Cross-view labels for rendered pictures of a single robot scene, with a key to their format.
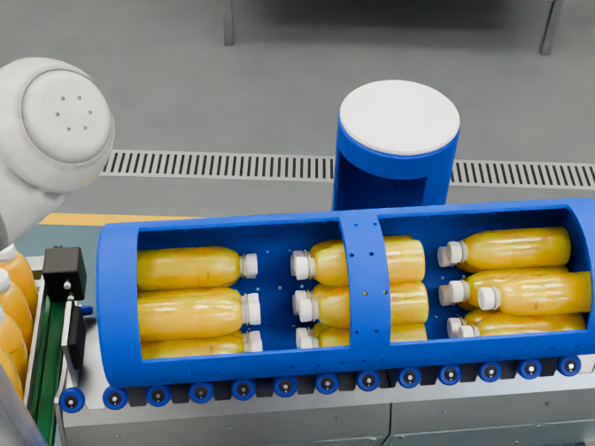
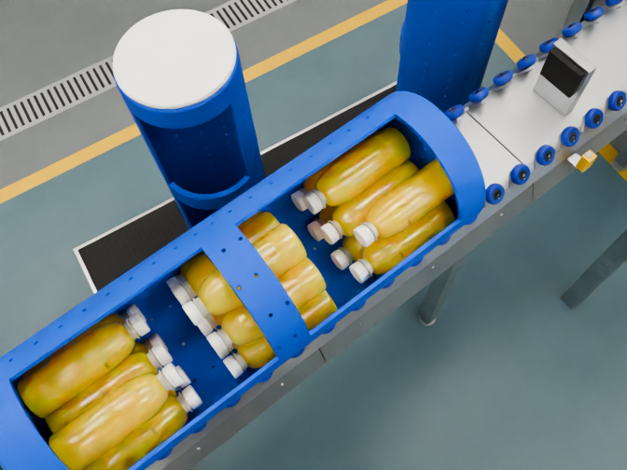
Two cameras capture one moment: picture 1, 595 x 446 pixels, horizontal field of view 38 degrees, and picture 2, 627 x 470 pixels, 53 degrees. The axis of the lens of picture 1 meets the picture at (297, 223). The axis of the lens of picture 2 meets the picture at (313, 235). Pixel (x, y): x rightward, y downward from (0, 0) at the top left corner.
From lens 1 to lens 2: 0.61 m
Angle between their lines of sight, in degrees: 25
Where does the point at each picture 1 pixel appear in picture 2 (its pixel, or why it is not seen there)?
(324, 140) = (90, 47)
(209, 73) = not seen: outside the picture
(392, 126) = (175, 74)
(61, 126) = not seen: outside the picture
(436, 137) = (221, 65)
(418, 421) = (344, 341)
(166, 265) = (61, 384)
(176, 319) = (106, 435)
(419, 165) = (219, 100)
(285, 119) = (43, 42)
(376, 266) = (267, 284)
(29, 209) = not seen: outside the picture
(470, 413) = (380, 311)
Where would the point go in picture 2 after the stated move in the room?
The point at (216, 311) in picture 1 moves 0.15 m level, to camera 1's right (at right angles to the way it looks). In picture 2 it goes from (139, 404) to (224, 355)
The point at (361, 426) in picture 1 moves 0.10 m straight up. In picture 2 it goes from (302, 374) to (299, 363)
